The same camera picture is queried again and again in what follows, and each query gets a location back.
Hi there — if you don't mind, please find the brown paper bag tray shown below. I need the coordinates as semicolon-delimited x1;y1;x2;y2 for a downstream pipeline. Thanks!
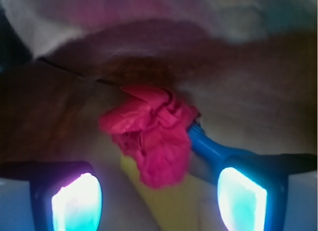
0;21;317;231

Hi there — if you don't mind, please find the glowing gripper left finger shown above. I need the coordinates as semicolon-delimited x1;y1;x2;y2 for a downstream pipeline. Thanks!
0;161;102;231

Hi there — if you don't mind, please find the red paper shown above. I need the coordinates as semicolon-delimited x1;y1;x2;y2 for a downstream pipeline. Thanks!
99;85;200;189

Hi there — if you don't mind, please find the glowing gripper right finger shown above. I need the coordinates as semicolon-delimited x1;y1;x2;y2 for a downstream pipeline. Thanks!
217;154;318;231

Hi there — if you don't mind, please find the blue plastic bottle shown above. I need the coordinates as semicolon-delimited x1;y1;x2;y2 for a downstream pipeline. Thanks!
188;123;254;169

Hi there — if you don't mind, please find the yellow microfiber cloth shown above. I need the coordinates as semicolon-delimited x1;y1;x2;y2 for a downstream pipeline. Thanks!
120;155;202;231

